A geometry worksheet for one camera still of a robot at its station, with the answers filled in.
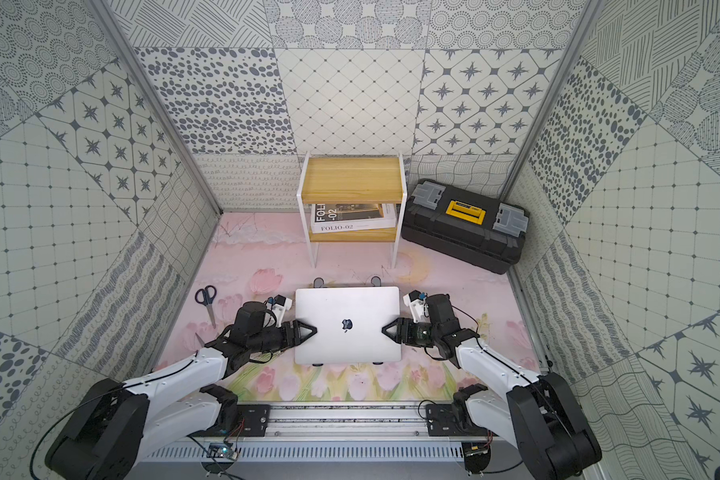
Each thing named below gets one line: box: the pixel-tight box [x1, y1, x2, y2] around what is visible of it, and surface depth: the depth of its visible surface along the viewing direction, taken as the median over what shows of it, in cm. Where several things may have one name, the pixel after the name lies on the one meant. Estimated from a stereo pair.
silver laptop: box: [295, 286, 401, 365], surface depth 86 cm
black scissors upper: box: [194, 285, 217, 329], surface depth 98 cm
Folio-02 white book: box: [311, 203, 397, 234], surface depth 95 cm
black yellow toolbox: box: [401, 178, 530, 275], surface depth 98 cm
